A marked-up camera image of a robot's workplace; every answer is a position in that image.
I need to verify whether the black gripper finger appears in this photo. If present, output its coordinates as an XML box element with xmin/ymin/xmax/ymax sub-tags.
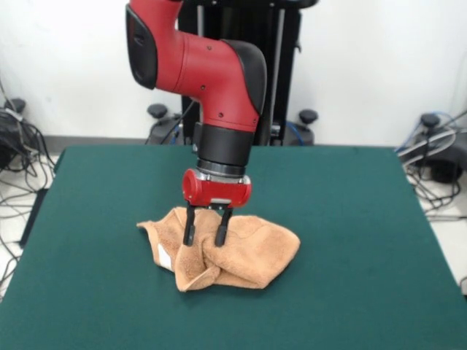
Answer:
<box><xmin>214</xmin><ymin>206</ymin><xmax>234</xmax><ymax>248</ymax></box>
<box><xmin>183</xmin><ymin>203</ymin><xmax>197</xmax><ymax>246</ymax></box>

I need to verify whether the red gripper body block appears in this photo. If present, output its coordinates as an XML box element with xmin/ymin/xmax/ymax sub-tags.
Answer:
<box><xmin>181</xmin><ymin>168</ymin><xmax>252</xmax><ymax>209</ymax></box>

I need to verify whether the tan terry towel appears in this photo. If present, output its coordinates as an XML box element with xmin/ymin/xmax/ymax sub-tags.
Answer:
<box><xmin>136</xmin><ymin>206</ymin><xmax>301</xmax><ymax>292</ymax></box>

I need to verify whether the dark green table cloth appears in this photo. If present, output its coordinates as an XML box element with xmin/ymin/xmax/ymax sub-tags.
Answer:
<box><xmin>0</xmin><ymin>144</ymin><xmax>467</xmax><ymax>350</ymax></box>

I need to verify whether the black pedestal leg with knob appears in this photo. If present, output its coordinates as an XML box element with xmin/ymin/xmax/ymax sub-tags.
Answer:
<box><xmin>145</xmin><ymin>104</ymin><xmax>185</xmax><ymax>146</ymax></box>
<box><xmin>268</xmin><ymin>109</ymin><xmax>319</xmax><ymax>146</ymax></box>

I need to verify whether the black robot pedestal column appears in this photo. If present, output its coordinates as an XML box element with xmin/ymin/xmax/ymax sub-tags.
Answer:
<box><xmin>174</xmin><ymin>0</ymin><xmax>304</xmax><ymax>147</ymax></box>

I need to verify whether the black pedestal foot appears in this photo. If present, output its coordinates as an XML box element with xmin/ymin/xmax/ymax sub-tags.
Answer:
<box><xmin>397</xmin><ymin>112</ymin><xmax>467</xmax><ymax>184</ymax></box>
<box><xmin>0</xmin><ymin>97</ymin><xmax>27</xmax><ymax>169</ymax></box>

